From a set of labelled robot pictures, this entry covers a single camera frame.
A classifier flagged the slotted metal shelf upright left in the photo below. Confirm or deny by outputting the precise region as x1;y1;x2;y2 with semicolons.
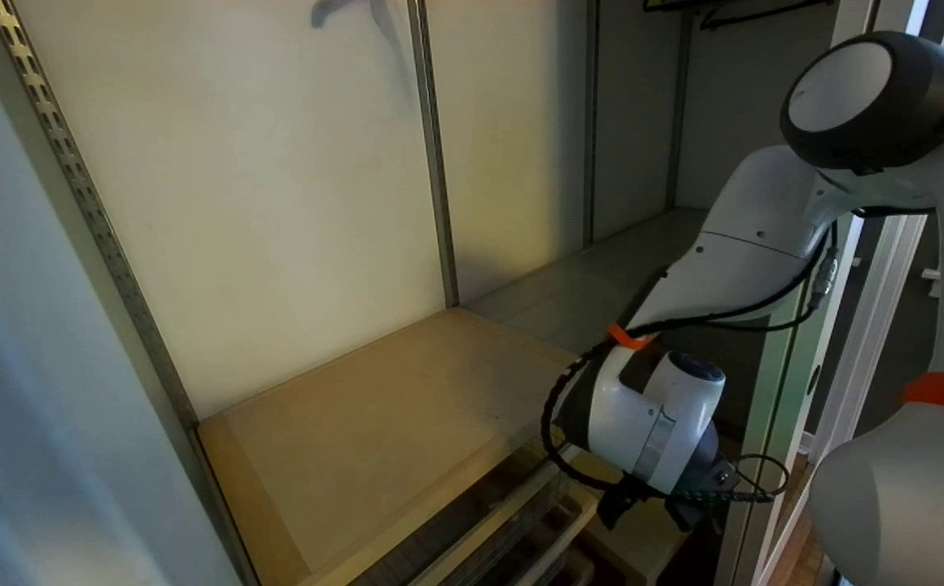
0;0;257;586

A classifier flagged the wooden shelf board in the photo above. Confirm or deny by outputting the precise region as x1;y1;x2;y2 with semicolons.
197;204;712;586

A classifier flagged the metal shelf upright middle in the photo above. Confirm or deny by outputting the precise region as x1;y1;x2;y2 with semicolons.
406;0;461;306

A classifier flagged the white door frame post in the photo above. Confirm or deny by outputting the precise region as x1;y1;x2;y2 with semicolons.
712;216;873;586

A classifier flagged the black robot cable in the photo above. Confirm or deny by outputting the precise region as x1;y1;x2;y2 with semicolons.
538;221;842;506

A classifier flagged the white black Franka robot arm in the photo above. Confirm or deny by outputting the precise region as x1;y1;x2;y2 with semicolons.
567;32;944;586

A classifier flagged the wire mesh tray with frame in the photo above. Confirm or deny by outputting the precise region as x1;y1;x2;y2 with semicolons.
344;443;704;586

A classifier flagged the orange strap on arm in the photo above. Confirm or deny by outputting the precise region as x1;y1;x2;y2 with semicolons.
603;323;661;355

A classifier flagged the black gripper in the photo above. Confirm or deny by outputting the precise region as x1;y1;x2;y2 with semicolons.
600;463;732;531

